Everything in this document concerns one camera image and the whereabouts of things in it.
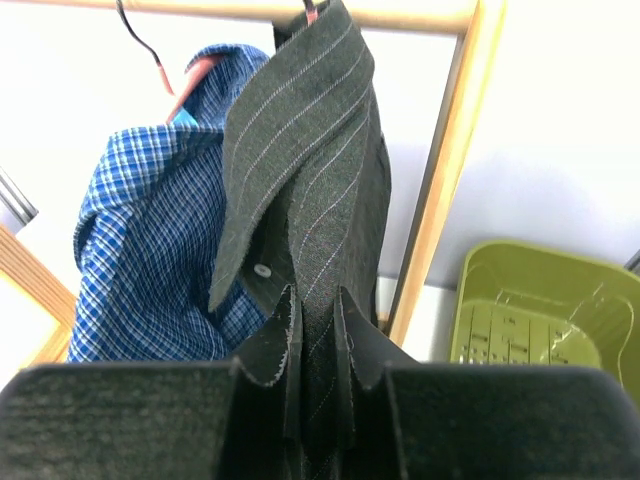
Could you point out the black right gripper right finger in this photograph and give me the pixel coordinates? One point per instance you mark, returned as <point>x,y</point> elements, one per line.
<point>367,434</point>

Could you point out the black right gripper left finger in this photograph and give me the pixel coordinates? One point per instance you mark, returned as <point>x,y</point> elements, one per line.
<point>263,431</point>

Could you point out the black pinstriped shirt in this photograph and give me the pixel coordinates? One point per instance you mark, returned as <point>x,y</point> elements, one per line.
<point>307,179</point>

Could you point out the pink hanger of black shirt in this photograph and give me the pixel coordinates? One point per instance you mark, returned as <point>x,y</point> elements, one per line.
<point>314,9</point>

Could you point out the blue checkered shirt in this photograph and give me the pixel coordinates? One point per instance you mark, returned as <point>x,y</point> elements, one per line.
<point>148,233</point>

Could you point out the pink hanger of blue shirt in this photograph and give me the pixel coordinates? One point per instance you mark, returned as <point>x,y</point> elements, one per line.
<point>195,73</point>

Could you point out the green plastic basket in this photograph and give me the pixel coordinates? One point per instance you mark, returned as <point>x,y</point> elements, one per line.
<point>521,304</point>

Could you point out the wooden clothes rack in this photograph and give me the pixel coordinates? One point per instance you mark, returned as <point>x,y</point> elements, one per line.
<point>478,26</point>

